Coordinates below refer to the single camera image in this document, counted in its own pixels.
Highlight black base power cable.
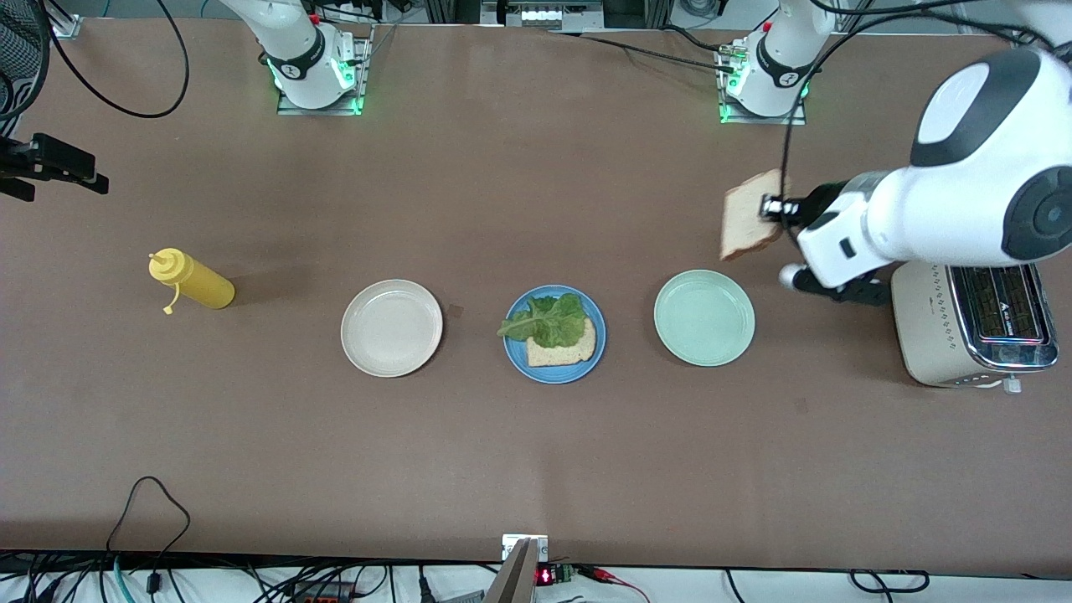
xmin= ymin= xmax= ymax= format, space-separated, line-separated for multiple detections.
xmin=549 ymin=30 xmax=738 ymax=75

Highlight beige round plate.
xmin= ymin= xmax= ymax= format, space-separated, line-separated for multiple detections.
xmin=340 ymin=279 xmax=444 ymax=379

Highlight red black clip leads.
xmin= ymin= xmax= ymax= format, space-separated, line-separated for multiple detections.
xmin=578 ymin=565 xmax=650 ymax=603

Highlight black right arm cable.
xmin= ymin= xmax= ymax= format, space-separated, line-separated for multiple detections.
xmin=0 ymin=0 xmax=189 ymax=118

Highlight yellow mustard squeeze bottle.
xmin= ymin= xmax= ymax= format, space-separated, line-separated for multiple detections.
xmin=148 ymin=247 xmax=236 ymax=316

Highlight light green round plate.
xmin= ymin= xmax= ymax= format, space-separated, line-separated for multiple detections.
xmin=653 ymin=269 xmax=756 ymax=368

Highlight blue round plate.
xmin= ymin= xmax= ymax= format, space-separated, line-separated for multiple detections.
xmin=502 ymin=285 xmax=607 ymax=385

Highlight green lettuce leaf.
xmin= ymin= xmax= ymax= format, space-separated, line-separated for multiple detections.
xmin=497 ymin=292 xmax=588 ymax=350

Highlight toasted bread slice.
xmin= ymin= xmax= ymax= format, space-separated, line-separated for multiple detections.
xmin=525 ymin=317 xmax=598 ymax=369
xmin=720 ymin=168 xmax=793 ymax=261

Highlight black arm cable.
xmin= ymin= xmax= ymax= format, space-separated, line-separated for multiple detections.
xmin=779 ymin=0 xmax=1072 ymax=227
xmin=0 ymin=0 xmax=189 ymax=118

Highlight thin black looped cable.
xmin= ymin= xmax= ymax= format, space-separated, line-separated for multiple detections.
xmin=105 ymin=476 xmax=192 ymax=587

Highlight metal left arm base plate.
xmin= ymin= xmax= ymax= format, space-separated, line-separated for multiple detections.
xmin=719 ymin=33 xmax=809 ymax=126

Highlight cream two-slot toaster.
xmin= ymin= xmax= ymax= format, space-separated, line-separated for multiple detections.
xmin=890 ymin=260 xmax=1060 ymax=394

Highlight black mesh net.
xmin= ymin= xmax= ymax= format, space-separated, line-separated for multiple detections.
xmin=0 ymin=0 xmax=49 ymax=139

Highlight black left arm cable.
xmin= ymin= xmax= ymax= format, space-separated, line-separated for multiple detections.
xmin=779 ymin=0 xmax=1072 ymax=227

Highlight black coiled cable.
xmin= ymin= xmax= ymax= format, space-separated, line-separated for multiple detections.
xmin=849 ymin=569 xmax=930 ymax=594

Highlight silver equipment box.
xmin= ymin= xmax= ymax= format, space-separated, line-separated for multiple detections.
xmin=482 ymin=0 xmax=604 ymax=30

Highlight grey metal camera bar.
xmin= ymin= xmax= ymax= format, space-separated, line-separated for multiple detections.
xmin=484 ymin=538 xmax=539 ymax=603

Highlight white power strip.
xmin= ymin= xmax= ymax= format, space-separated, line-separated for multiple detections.
xmin=318 ymin=0 xmax=394 ymax=22

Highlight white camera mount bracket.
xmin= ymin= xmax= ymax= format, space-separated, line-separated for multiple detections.
xmin=502 ymin=534 xmax=549 ymax=562

